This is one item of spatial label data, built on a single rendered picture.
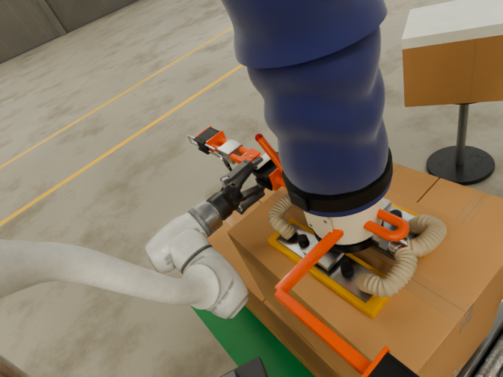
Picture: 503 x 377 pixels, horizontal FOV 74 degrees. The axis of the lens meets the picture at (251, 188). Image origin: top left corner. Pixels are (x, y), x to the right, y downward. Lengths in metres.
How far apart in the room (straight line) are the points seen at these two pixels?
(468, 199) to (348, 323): 1.06
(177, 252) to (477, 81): 1.74
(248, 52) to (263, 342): 1.72
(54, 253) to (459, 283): 0.77
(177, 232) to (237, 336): 1.32
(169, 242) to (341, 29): 0.61
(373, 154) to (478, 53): 1.46
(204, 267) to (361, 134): 0.44
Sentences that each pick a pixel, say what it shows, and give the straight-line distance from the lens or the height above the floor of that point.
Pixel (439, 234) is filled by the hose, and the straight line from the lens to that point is 0.82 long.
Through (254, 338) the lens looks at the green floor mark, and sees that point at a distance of 2.06.
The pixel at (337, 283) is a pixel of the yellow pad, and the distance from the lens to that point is 0.82.
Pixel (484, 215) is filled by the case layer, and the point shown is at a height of 0.54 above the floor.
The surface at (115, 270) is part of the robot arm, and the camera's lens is 0.67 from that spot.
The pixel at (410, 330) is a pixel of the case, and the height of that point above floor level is 1.06.
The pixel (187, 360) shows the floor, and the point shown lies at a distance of 2.19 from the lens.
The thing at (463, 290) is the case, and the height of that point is 1.06.
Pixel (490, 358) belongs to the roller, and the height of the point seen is 0.55.
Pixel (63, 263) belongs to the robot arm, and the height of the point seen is 1.45.
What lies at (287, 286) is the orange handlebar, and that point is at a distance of 0.70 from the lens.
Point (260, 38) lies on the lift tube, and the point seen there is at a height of 1.64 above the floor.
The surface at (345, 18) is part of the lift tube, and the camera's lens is 0.50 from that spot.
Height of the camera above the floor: 1.78
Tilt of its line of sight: 39 degrees down
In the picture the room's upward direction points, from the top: 24 degrees counter-clockwise
